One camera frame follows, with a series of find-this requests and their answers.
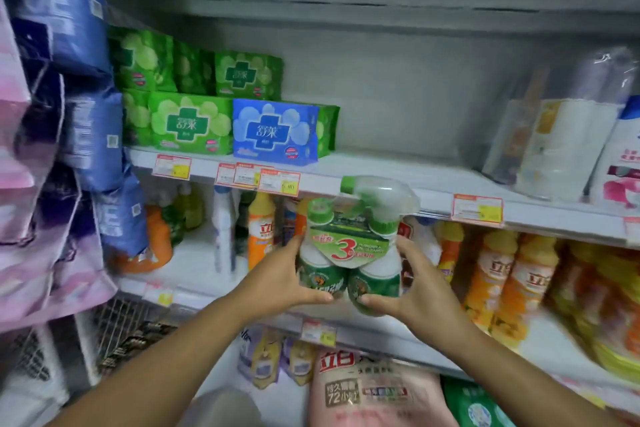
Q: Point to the person's left hand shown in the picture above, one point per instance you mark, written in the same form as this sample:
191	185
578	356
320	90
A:
272	286

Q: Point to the person's right hand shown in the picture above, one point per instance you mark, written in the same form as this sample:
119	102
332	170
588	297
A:
430	301

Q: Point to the person's left thumb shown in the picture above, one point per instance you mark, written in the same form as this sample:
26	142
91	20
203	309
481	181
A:
314	296

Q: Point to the person's right thumb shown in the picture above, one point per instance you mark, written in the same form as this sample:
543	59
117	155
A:
377	305

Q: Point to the green spray cleaner bottle pack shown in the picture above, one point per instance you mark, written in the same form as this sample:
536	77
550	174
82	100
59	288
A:
350	246

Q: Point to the person's left forearm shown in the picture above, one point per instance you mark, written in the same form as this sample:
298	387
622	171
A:
160	371

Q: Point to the person's right forearm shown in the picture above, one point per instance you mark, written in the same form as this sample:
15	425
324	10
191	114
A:
525	386

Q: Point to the red yellow price tag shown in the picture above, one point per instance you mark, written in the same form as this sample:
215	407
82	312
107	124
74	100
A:
224	175
318	332
159	295
279	183
246	176
171	167
477	210

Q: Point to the purple yellow refill pouch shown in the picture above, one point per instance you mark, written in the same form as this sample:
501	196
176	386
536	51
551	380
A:
262	356
299	361

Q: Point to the white bottle red label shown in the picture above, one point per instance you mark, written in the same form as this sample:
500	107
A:
425	241

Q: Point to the orange bottle yellow cap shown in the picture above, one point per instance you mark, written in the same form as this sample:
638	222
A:
487	281
450	249
260	231
525	291

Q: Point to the pink detergent refill pouch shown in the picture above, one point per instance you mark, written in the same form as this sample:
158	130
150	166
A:
370	391

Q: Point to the white blue slim bottle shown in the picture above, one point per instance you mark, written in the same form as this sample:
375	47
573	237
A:
224	231

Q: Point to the green white packet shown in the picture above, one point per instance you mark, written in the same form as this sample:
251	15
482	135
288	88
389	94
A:
475	406

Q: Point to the yellow green bottle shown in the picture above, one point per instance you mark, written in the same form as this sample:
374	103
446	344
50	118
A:
191	206

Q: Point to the orange detergent jug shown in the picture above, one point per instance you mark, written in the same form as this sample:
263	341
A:
155	241

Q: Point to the blue pad packet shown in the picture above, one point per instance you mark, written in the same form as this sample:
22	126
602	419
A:
275	131

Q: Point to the blue hanging packet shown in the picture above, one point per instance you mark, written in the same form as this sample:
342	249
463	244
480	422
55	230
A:
65	11
95	141
122	216

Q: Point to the stack of green pad packets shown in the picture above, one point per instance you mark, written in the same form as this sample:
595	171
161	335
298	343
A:
190	124

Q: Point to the stack of yellow refill packets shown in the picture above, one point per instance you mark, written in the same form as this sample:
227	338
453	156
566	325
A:
600	311

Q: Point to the clear plastic wrapped bottle pack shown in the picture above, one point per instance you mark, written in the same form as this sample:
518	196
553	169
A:
565	136

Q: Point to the pink purple hanging packet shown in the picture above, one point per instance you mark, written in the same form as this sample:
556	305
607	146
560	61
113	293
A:
55	266
35	151
11	106

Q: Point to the white pink shampoo bottle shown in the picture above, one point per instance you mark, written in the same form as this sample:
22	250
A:
620	166

